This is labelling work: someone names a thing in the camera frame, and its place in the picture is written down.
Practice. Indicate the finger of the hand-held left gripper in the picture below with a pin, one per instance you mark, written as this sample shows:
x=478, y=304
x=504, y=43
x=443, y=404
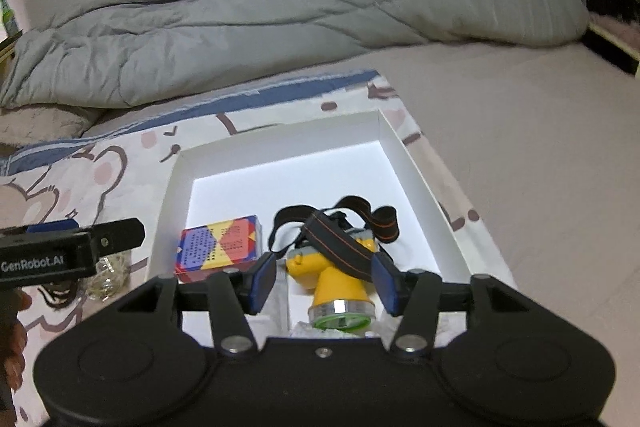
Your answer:
x=52, y=227
x=120, y=234

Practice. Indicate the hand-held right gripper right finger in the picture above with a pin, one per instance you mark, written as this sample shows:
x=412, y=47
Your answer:
x=386, y=282

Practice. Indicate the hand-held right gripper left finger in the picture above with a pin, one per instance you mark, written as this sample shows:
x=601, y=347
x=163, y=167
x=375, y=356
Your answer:
x=262, y=282

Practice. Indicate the colourful patterned small box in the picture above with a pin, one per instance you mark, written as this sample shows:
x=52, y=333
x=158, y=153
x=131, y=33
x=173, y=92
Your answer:
x=220, y=244

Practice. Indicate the white shallow cardboard box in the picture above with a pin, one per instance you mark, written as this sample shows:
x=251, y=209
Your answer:
x=300, y=167

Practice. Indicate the person's left hand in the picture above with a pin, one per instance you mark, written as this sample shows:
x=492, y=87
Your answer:
x=12, y=342

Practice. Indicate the black hair claw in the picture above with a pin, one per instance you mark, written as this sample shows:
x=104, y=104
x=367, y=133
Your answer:
x=60, y=294

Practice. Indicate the bag of rubber bands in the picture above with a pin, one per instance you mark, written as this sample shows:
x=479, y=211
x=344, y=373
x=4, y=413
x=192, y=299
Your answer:
x=111, y=274

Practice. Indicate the printed bear blanket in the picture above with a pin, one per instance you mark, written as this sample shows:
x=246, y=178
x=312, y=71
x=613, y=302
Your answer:
x=100, y=167

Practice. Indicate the beige fleece pillow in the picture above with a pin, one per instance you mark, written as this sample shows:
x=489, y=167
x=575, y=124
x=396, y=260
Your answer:
x=40, y=124

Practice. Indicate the wooden bedside shelf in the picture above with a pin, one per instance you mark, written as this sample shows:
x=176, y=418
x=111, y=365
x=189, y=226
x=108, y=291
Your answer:
x=7, y=52

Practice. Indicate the green glass bottle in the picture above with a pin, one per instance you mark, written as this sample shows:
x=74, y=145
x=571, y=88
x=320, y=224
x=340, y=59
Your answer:
x=7, y=17

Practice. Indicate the grey duvet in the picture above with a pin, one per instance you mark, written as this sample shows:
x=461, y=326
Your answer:
x=280, y=17

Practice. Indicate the pink folded cloth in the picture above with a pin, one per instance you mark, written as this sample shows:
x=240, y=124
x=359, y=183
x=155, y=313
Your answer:
x=620, y=32

